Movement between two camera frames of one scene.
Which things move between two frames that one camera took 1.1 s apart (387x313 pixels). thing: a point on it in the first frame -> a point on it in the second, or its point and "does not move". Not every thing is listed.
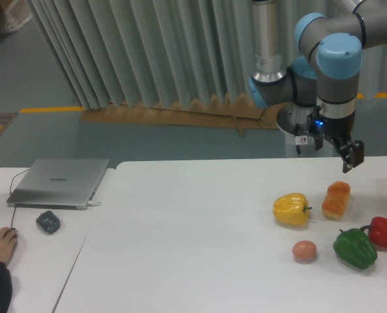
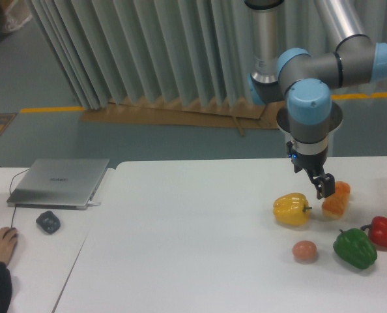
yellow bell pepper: [292, 209] does not move
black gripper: [340, 130] -> [313, 164]
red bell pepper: [384, 233] does not move
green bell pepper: [355, 246] does not move
